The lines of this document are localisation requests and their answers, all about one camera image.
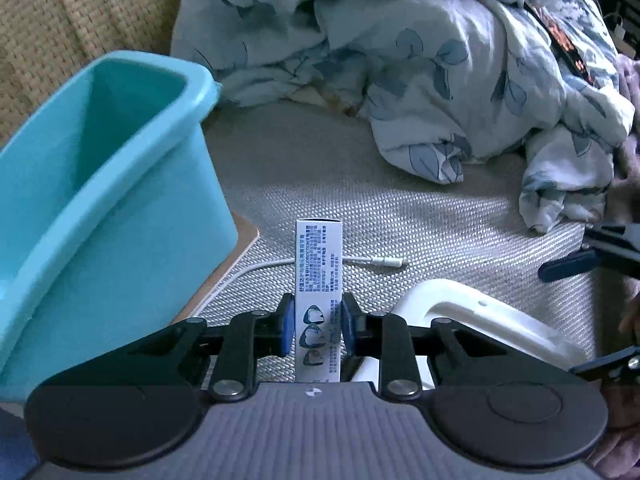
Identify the woven rattan headboard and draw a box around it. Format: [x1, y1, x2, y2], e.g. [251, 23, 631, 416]
[1, 0, 180, 143]

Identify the white printed carton box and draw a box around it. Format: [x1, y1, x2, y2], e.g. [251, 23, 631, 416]
[294, 219, 343, 384]

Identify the white plastic lid tray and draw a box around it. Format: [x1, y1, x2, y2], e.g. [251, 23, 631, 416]
[346, 277, 588, 391]

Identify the teal plastic storage bin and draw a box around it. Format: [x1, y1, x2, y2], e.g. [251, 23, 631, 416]
[1, 51, 239, 403]

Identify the blue leaf print quilt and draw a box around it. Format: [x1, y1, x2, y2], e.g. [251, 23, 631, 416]
[170, 0, 634, 233]

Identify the white charging cable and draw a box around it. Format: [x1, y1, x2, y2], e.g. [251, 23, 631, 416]
[191, 253, 405, 319]

